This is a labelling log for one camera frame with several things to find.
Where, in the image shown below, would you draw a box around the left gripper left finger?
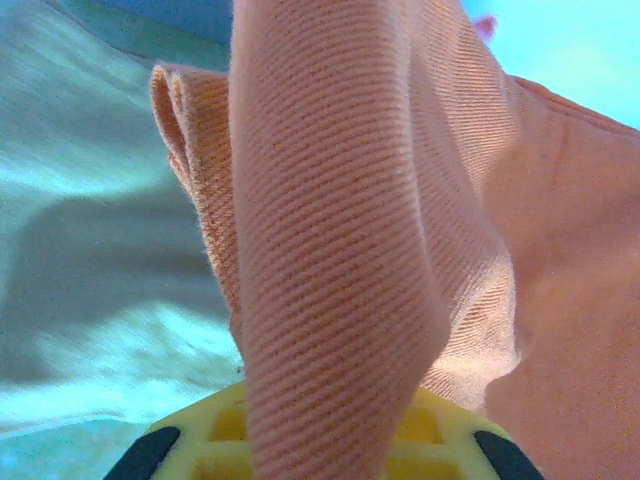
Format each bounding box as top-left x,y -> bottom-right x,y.
107,382 -> 252,480

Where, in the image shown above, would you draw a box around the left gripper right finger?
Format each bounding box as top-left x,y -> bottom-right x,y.
383,389 -> 546,480

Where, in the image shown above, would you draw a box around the orange trousers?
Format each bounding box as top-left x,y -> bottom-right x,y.
149,0 -> 640,480

